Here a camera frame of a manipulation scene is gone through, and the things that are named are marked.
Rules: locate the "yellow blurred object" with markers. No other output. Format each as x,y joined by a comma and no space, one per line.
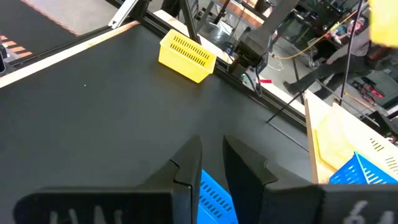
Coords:
385,21

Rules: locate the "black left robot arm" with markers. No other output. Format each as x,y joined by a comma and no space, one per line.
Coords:
258,43

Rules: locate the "wooden shelf black frame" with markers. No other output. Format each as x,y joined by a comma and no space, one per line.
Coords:
311,118

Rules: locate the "black table mat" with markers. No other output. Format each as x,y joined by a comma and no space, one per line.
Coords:
93,124

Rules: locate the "yellow plastic slotted basket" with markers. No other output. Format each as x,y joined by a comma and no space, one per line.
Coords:
186,57
335,146

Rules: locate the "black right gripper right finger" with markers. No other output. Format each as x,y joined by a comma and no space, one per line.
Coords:
248,186

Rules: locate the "blue plastic slotted basket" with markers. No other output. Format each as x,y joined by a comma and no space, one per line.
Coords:
214,199
360,172

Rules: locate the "red tape tag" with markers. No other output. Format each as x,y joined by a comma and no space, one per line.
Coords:
265,81

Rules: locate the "silver aluminium profile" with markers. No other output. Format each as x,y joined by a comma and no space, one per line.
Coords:
122,14

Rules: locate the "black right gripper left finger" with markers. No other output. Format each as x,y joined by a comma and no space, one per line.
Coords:
183,174

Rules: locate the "person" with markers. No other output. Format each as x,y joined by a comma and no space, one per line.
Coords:
342,59

